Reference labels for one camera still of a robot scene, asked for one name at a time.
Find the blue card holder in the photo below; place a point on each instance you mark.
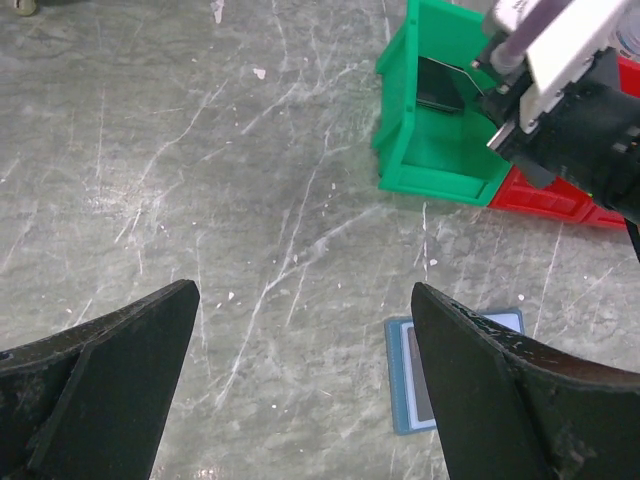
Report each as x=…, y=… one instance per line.
x=407, y=380

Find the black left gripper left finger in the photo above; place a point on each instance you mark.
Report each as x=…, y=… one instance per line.
x=91, y=402

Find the silver card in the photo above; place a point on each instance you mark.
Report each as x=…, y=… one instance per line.
x=423, y=409

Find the black VIP credit card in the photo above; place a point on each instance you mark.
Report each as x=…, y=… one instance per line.
x=472, y=82

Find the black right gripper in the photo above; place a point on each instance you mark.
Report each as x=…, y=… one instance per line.
x=590, y=138

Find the green plastic bin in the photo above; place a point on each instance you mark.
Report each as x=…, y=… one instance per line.
x=427, y=152

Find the small clear plastic cup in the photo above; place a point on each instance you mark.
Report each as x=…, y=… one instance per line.
x=627, y=35

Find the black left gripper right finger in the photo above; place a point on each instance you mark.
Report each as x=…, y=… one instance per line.
x=584, y=415

